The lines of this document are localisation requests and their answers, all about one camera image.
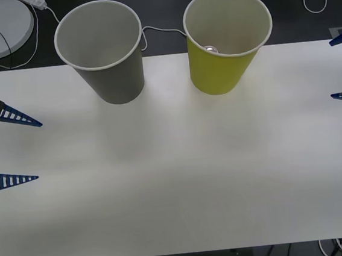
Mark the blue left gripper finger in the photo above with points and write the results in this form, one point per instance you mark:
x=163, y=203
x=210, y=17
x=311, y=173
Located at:
x=6, y=180
x=12, y=114

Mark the orange and red drink can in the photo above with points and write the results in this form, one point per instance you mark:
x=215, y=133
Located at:
x=212, y=49

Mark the grey plastic waste bin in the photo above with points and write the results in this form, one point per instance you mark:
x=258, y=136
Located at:
x=114, y=79

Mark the white power strip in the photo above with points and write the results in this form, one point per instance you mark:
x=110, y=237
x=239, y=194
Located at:
x=34, y=0

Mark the yellow-green plastic waste bin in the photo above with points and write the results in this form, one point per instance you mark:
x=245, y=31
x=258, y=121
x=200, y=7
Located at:
x=217, y=72

